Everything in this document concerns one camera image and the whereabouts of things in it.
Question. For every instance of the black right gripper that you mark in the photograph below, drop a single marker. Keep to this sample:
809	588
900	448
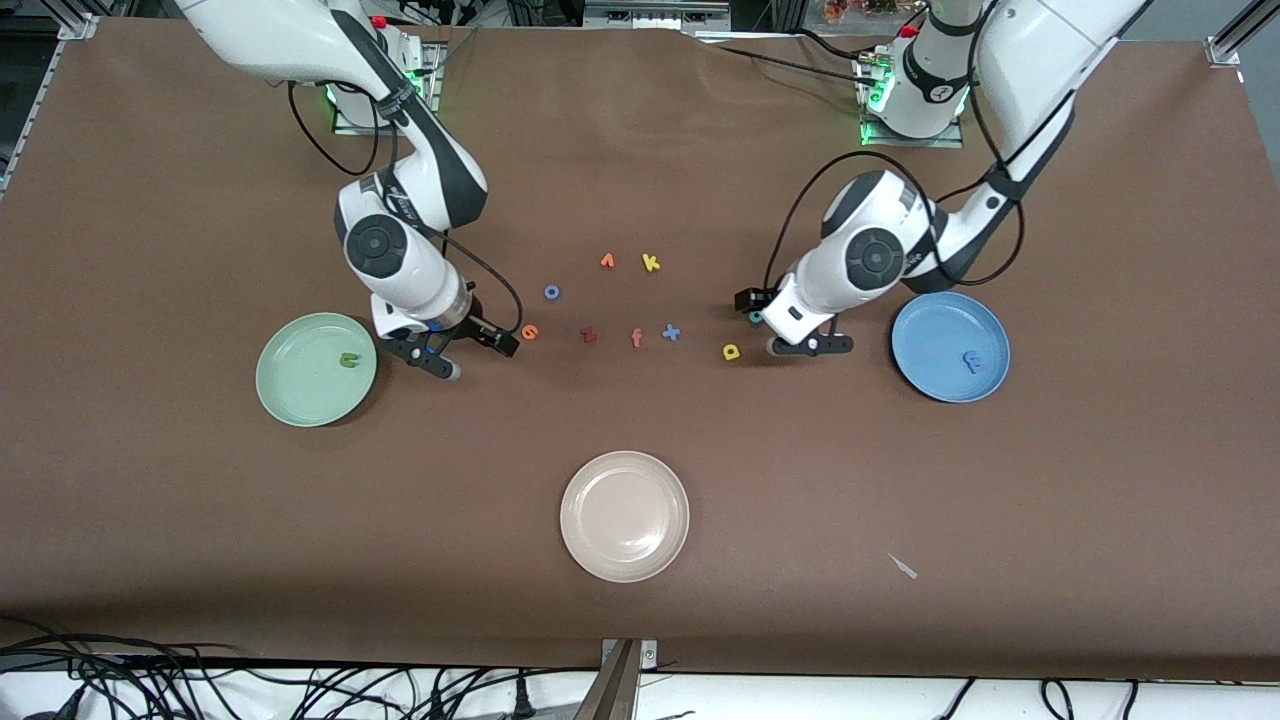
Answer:
481	331

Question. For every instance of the blue foam letter m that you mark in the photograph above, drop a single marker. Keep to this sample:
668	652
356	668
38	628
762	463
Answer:
972	362

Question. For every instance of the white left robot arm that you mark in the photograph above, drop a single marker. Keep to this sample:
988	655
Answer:
1040	60

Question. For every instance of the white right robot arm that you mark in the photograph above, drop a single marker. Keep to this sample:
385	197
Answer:
280	35

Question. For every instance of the brown table cover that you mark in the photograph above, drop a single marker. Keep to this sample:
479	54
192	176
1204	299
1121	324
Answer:
800	480

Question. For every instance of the blue plate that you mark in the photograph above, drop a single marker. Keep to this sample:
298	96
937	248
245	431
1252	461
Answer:
935	340

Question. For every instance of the green plate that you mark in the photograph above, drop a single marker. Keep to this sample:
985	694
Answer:
300	385

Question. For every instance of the beige plate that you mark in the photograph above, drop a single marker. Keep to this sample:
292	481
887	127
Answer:
625	516

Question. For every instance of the grey metal equipment box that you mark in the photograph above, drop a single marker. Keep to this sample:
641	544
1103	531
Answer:
650	15

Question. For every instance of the white paper scrap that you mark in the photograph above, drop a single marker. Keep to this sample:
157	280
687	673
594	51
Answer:
904	567

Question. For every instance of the black power plug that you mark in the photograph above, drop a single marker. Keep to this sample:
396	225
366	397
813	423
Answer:
521	697

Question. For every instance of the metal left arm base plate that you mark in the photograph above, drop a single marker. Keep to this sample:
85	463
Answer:
915	143

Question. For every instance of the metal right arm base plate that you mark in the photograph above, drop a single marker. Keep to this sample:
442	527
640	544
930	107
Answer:
434	60

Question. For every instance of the aluminium post with bracket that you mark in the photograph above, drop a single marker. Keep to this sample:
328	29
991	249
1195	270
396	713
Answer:
612	690

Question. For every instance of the aluminium frame profile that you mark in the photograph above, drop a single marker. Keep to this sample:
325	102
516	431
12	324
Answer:
78	25
1228	47

